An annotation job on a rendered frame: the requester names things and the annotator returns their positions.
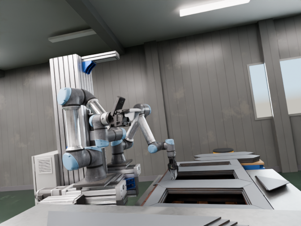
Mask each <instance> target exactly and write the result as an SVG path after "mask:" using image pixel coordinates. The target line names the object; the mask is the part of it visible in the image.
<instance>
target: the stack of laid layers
mask: <svg viewBox="0 0 301 226"><path fill-rule="evenodd" d="M210 165H231V163H230V162H229V161H223V162H204V163H184V164H180V165H179V167H188V166H210ZM227 174H233V175H234V178H235V179H238V180H241V179H239V178H238V177H237V175H236V173H235V171H234V170H208V171H181V172H178V174H177V176H194V175H227ZM242 181H245V180H242ZM245 182H249V181H245ZM249 183H251V184H252V183H253V182H249ZM246 186H248V185H246ZM244 187H245V186H244ZM168 194H242V195H243V197H244V199H245V201H246V203H247V205H252V204H251V202H250V200H249V198H248V196H247V194H246V192H245V190H244V188H243V187H241V188H184V187H166V189H165V191H164V193H163V195H162V196H161V198H160V200H159V202H158V203H164V202H165V200H166V198H167V196H168Z"/></svg>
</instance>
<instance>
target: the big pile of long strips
mask: <svg viewBox="0 0 301 226"><path fill-rule="evenodd" d="M194 158H195V159H194V161H211V160H229V159H237V160H238V161H239V163H240V164H243V163H254V162H257V161H259V160H260V156H258V155H255V153H254V152H228V153H212V154H200V155H196V156H194Z"/></svg>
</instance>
